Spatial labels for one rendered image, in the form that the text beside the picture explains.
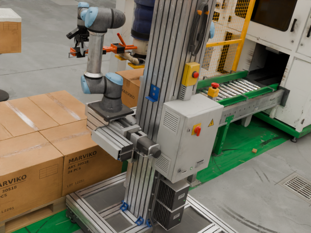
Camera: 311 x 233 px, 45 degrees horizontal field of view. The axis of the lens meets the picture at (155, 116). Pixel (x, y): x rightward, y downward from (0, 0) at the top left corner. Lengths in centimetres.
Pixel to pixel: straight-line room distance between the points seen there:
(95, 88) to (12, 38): 228
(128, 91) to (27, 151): 98
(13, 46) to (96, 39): 237
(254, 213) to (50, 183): 182
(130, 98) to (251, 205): 151
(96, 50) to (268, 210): 224
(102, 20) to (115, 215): 143
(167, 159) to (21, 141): 122
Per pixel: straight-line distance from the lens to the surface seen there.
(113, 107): 242
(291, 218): 373
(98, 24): 221
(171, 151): 227
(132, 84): 317
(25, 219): 311
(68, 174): 299
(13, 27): 447
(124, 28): 424
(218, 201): 358
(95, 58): 229
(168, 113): 220
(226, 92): 452
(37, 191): 292
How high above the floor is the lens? 216
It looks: 27 degrees down
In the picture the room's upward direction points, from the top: 10 degrees clockwise
